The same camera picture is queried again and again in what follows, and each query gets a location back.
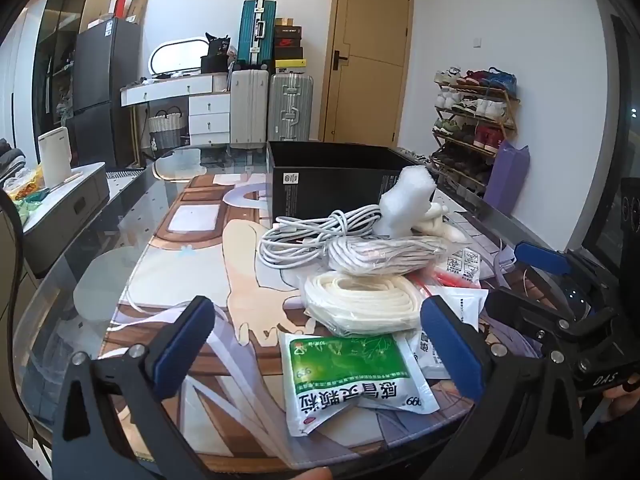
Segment white sachet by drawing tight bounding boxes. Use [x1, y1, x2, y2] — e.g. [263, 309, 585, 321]
[410, 331, 452, 377]
[429, 285, 490, 332]

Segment white vanity desk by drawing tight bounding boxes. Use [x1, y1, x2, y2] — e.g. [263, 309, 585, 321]
[120, 71, 232, 147]

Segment green medicine packet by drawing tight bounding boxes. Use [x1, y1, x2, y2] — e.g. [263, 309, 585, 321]
[278, 332, 441, 436]

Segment white plush toy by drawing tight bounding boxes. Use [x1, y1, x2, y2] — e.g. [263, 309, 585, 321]
[412, 202, 469, 247]

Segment black red-logo shoe box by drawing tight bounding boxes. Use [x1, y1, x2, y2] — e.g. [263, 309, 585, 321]
[274, 26, 304, 49]

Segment wooden shoe rack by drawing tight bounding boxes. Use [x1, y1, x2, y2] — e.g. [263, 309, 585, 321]
[430, 72, 522, 196]

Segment white suitcase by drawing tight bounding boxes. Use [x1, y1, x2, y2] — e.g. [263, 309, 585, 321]
[230, 67, 271, 149]

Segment person's right hand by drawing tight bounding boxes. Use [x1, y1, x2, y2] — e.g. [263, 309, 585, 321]
[604, 381, 640, 415]

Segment group of assorted shoes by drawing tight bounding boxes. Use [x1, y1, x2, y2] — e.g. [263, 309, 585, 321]
[431, 66, 518, 191]

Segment black cardboard box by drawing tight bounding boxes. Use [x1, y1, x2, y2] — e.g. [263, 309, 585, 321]
[267, 141, 438, 218]

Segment silver suitcase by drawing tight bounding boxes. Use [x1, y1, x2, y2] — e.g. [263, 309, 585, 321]
[268, 72, 314, 142]

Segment teal suitcase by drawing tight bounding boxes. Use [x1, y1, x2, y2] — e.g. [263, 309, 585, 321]
[236, 0, 277, 69]

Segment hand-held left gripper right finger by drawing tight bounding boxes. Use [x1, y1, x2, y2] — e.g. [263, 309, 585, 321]
[420, 296, 586, 480]

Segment clear printed plastic bag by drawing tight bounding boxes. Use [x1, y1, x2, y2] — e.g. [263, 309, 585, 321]
[440, 245, 485, 287]

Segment black bag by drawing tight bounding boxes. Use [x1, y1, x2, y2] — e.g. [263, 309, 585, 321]
[201, 34, 232, 74]

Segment red zip plastic bag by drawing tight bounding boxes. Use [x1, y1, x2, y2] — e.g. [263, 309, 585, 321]
[419, 269, 482, 297]

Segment bagged cream tube coil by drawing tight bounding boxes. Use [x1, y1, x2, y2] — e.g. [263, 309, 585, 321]
[303, 270, 432, 339]

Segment purple bag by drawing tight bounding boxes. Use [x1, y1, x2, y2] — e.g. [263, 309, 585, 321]
[484, 140, 531, 217]

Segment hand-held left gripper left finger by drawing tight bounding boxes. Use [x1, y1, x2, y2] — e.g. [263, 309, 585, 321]
[52, 296, 216, 480]

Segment oval mirror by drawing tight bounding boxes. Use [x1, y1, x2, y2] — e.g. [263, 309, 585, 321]
[150, 34, 213, 79]

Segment grey side cabinet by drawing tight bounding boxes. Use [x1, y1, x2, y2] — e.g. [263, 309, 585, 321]
[20, 162, 111, 277]

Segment printed desk mat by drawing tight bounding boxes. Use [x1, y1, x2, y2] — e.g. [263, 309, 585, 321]
[100, 172, 532, 478]

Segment wooden door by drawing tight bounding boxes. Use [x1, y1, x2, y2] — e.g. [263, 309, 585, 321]
[324, 0, 416, 144]

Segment black glass cabinet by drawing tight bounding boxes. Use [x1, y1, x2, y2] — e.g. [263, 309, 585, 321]
[31, 0, 119, 142]

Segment black refrigerator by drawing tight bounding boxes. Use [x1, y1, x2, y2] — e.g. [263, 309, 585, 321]
[65, 16, 143, 169]

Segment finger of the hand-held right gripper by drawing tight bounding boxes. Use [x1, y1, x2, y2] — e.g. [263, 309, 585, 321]
[486, 287, 551, 343]
[515, 241, 572, 277]

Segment colourful snack bags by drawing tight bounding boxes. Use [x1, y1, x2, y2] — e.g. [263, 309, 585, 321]
[4, 166, 52, 212]

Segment bagged white cable bundle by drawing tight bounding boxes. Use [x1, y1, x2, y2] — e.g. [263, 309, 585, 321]
[326, 232, 447, 277]

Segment woven basket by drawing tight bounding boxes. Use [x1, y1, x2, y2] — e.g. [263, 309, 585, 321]
[148, 107, 187, 152]

